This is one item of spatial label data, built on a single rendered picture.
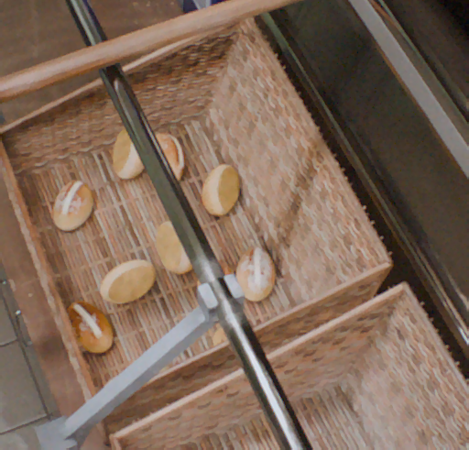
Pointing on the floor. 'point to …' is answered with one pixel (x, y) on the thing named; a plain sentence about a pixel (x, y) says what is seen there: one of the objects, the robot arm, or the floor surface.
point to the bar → (141, 369)
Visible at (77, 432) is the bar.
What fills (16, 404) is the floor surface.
